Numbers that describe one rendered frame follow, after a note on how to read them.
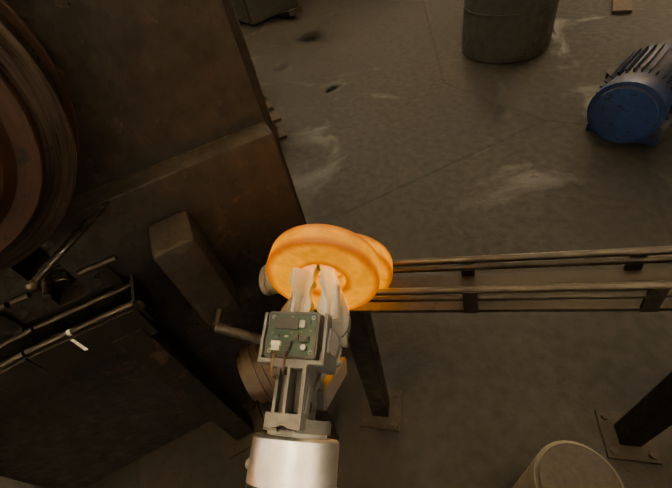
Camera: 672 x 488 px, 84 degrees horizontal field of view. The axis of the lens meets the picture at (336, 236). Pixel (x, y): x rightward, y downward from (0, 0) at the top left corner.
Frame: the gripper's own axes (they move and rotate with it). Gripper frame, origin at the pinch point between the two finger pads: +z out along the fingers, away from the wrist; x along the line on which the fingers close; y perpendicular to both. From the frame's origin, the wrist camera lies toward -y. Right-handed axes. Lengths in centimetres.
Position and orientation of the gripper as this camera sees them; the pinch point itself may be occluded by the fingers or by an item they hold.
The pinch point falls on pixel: (320, 263)
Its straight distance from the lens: 50.3
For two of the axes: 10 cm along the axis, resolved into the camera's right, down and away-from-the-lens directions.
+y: -2.1, -4.5, -8.7
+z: 0.8, -8.9, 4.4
